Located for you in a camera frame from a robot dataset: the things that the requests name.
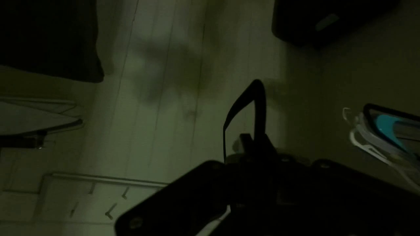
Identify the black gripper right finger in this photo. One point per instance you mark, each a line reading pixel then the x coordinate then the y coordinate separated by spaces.
pixel 345 201

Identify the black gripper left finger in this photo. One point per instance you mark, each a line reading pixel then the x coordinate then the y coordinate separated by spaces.
pixel 184 201

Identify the black hanger with white garment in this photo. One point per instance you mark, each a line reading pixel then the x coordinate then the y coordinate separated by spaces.
pixel 30 118

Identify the dark box with pale label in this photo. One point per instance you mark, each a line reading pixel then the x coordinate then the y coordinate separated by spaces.
pixel 323 21

